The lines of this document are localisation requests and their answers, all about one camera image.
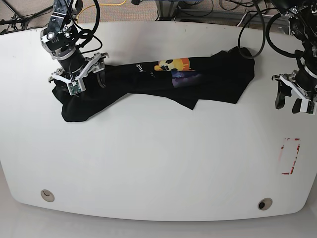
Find left table grommet hole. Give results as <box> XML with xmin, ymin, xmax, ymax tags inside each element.
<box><xmin>41</xmin><ymin>189</ymin><xmax>54</xmax><ymax>202</ymax></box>

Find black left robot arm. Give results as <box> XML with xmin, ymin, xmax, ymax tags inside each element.
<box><xmin>265</xmin><ymin>0</ymin><xmax>317</xmax><ymax>115</ymax></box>

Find black graphic T-shirt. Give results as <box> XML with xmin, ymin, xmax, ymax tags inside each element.
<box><xmin>52</xmin><ymin>48</ymin><xmax>255</xmax><ymax>122</ymax></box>

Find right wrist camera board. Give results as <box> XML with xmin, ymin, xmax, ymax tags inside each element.
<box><xmin>67</xmin><ymin>81</ymin><xmax>86</xmax><ymax>96</ymax></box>

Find red tape rectangle marking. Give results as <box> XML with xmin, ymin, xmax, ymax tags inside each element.
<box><xmin>278</xmin><ymin>138</ymin><xmax>301</xmax><ymax>175</ymax></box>

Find aluminium frame stand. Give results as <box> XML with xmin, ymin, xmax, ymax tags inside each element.
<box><xmin>155</xmin><ymin>0</ymin><xmax>180</xmax><ymax>21</ymax></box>

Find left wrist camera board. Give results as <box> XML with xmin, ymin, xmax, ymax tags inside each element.
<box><xmin>307</xmin><ymin>101</ymin><xmax>317</xmax><ymax>115</ymax></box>

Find right table grommet hole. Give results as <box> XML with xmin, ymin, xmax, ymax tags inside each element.
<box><xmin>258</xmin><ymin>198</ymin><xmax>273</xmax><ymax>211</ymax></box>

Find table grommet hole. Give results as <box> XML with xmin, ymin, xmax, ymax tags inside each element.
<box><xmin>258</xmin><ymin>198</ymin><xmax>273</xmax><ymax>211</ymax></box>
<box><xmin>41</xmin><ymin>189</ymin><xmax>54</xmax><ymax>202</ymax></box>

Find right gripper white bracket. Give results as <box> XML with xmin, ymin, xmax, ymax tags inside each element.
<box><xmin>49</xmin><ymin>53</ymin><xmax>109</xmax><ymax>87</ymax></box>

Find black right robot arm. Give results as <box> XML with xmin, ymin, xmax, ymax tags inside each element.
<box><xmin>40</xmin><ymin>0</ymin><xmax>108</xmax><ymax>95</ymax></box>

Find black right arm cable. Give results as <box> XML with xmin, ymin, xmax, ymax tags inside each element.
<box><xmin>71</xmin><ymin>0</ymin><xmax>104</xmax><ymax>54</ymax></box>

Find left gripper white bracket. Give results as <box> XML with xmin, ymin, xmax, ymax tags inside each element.
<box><xmin>272</xmin><ymin>65</ymin><xmax>317</xmax><ymax>114</ymax></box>

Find black tripod legs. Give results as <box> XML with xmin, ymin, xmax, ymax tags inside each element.
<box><xmin>0</xmin><ymin>0</ymin><xmax>53</xmax><ymax>35</ymax></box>

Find yellow cable on floor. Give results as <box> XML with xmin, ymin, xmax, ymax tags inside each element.
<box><xmin>76</xmin><ymin>0</ymin><xmax>127</xmax><ymax>24</ymax></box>

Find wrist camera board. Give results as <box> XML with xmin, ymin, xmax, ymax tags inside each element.
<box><xmin>307</xmin><ymin>101</ymin><xmax>317</xmax><ymax>115</ymax></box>
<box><xmin>67</xmin><ymin>81</ymin><xmax>86</xmax><ymax>96</ymax></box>

